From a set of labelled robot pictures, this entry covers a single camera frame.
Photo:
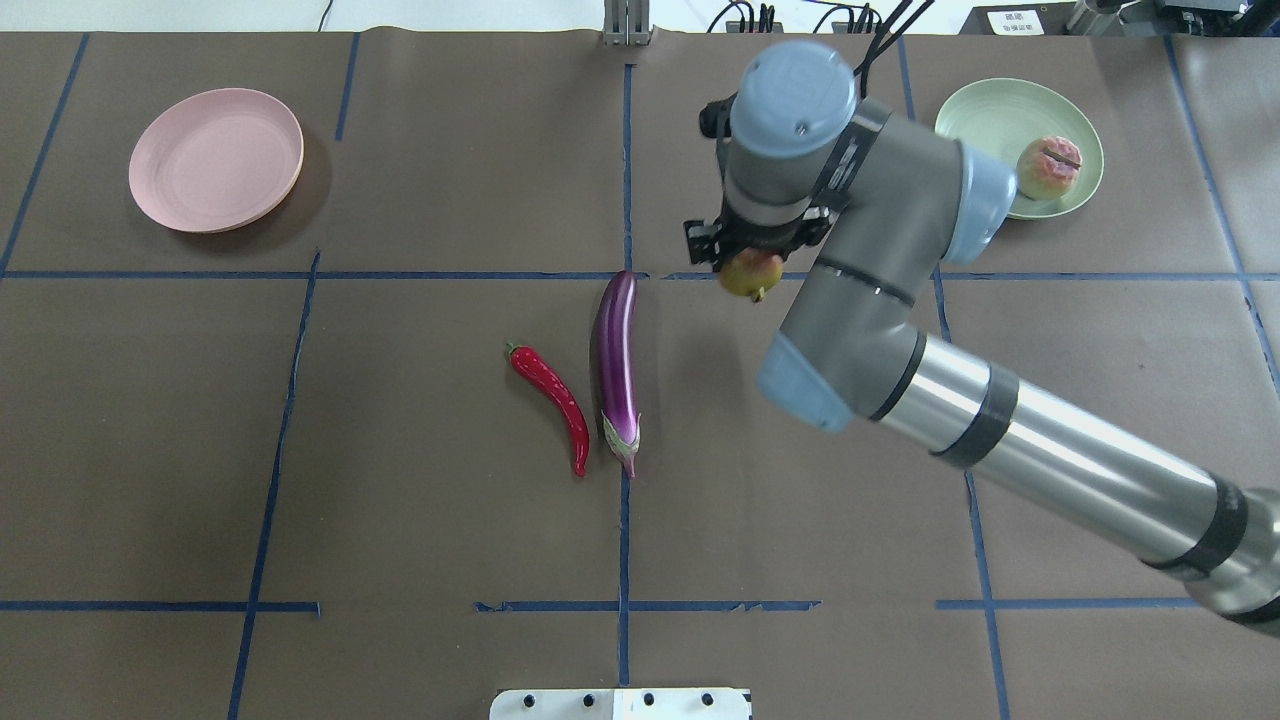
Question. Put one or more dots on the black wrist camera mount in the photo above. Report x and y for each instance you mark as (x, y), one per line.
(717, 243)

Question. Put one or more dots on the red chili pepper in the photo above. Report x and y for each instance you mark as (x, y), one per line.
(531, 366)

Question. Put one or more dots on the light green plate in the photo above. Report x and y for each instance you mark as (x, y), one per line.
(1002, 116)

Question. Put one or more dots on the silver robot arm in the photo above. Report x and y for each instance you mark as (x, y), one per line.
(797, 139)

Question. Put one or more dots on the red pomegranate fruit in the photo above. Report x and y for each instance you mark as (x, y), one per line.
(752, 274)

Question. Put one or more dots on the purple eggplant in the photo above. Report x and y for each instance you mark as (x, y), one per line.
(612, 336)

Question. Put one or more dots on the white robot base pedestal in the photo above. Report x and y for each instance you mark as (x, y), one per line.
(623, 703)

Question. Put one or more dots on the pink plate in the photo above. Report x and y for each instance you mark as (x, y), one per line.
(217, 161)

